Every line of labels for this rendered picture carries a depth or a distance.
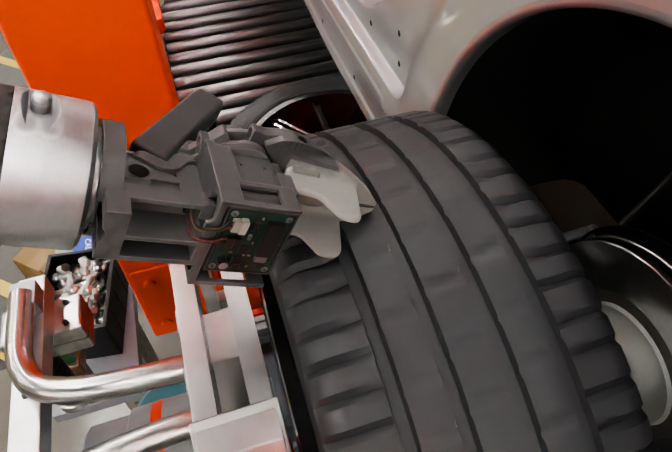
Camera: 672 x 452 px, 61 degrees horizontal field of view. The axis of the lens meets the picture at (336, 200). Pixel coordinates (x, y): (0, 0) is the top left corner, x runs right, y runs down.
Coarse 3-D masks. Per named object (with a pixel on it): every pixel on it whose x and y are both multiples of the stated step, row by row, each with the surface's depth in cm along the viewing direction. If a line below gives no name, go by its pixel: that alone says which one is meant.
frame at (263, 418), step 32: (192, 288) 48; (224, 288) 48; (192, 320) 46; (192, 352) 44; (256, 352) 44; (192, 384) 43; (256, 384) 43; (192, 416) 41; (224, 416) 41; (256, 416) 41; (224, 448) 39; (256, 448) 40; (288, 448) 40
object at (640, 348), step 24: (600, 240) 71; (624, 240) 69; (600, 264) 72; (624, 264) 67; (648, 264) 63; (600, 288) 73; (624, 288) 68; (648, 288) 64; (624, 312) 69; (648, 312) 65; (624, 336) 66; (648, 336) 66; (648, 360) 65; (648, 384) 64; (648, 408) 65
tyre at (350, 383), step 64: (384, 128) 58; (448, 128) 56; (384, 192) 48; (448, 192) 47; (512, 192) 47; (384, 256) 43; (448, 256) 43; (512, 256) 44; (320, 320) 40; (384, 320) 40; (448, 320) 40; (512, 320) 41; (576, 320) 42; (320, 384) 38; (384, 384) 39; (448, 384) 39; (512, 384) 40; (576, 384) 40; (320, 448) 40; (384, 448) 37; (448, 448) 37; (512, 448) 38; (576, 448) 39; (640, 448) 40
